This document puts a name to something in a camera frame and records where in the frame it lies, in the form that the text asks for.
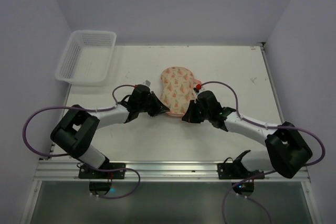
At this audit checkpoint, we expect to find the floral mesh laundry bag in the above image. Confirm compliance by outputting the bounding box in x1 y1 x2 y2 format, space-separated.
160 67 201 117

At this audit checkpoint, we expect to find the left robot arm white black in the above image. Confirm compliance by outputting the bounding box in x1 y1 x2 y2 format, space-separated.
50 84 170 172

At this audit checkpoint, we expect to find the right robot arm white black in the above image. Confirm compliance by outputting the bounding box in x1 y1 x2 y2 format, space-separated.
182 91 312 179

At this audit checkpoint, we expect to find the white plastic mesh basket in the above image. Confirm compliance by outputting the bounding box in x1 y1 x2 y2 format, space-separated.
55 30 117 87

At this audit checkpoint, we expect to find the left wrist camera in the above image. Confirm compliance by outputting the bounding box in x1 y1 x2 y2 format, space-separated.
143 80 151 87

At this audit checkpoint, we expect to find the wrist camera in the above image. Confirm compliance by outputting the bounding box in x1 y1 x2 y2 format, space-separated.
143 80 151 87
193 84 204 96

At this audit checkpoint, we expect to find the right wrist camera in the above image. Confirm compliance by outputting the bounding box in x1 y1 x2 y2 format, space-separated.
193 84 204 96

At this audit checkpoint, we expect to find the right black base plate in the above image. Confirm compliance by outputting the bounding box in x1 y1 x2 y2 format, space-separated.
217 158 265 179

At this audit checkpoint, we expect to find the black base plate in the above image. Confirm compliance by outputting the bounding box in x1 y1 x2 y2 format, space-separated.
217 158 265 179
78 162 126 179

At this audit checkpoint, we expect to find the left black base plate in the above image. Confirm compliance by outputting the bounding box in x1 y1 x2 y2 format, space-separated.
78 162 126 179

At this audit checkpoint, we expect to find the aluminium mounting rail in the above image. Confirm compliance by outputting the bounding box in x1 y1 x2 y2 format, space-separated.
34 161 310 182

